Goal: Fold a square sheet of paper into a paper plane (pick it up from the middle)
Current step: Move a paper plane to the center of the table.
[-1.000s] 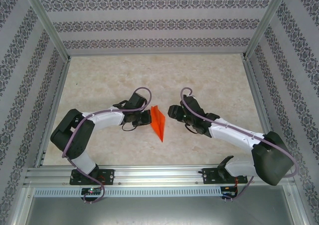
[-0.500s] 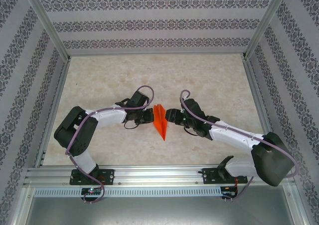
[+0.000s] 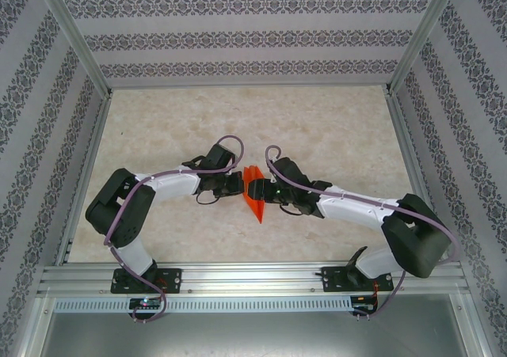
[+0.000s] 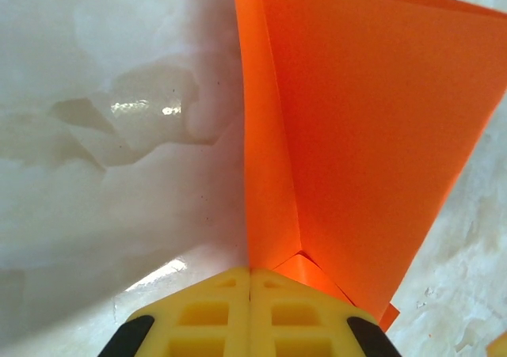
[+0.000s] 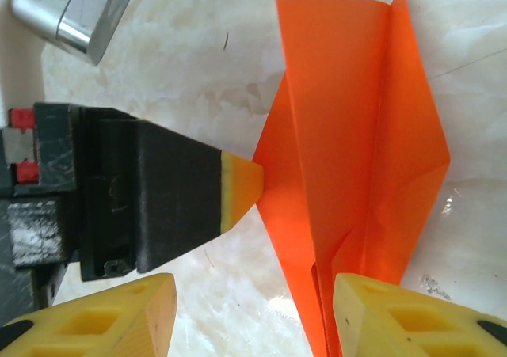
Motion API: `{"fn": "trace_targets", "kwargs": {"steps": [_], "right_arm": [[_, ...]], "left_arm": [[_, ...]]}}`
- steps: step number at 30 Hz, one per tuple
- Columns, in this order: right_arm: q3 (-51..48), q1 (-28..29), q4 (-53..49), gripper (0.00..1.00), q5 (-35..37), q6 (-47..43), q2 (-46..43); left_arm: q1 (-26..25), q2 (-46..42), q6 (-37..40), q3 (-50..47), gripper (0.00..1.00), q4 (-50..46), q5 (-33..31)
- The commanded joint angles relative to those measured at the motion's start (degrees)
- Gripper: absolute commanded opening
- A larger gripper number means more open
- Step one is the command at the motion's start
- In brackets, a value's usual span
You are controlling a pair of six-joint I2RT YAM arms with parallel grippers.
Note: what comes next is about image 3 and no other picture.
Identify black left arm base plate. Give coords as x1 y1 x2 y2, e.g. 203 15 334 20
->
112 268 183 294

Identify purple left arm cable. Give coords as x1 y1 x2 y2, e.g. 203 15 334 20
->
102 135 243 325

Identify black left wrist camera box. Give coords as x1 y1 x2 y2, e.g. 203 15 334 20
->
205 142 235 171

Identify aluminium frame leg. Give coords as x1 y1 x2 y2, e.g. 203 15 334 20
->
15 293 56 357
451 293 494 357

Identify aluminium table side rail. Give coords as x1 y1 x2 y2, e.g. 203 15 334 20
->
55 91 114 265
386 91 451 261

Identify orange square paper sheet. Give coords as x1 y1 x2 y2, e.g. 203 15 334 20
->
242 165 265 224

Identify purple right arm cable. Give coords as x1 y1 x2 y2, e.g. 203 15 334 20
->
264 145 463 322

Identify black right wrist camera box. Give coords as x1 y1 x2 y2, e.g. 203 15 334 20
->
273 157 308 188

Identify aluminium frame post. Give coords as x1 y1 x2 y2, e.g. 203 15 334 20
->
33 0 114 99
383 0 464 97

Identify thin black left gripper cable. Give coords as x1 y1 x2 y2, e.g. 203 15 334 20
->
195 190 221 206

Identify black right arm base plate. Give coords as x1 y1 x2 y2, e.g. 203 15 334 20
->
321 265 395 293

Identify aluminium mounting rail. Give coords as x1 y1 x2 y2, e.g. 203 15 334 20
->
37 260 471 297

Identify slotted grey cable duct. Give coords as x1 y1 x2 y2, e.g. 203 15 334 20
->
53 296 353 313

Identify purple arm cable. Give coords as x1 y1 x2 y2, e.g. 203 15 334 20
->
102 135 243 325
264 145 463 322

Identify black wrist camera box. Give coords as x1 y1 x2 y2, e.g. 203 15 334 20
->
273 157 308 188
205 142 235 171

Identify grey metal sheet shelf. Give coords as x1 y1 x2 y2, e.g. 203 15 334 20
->
39 311 478 357

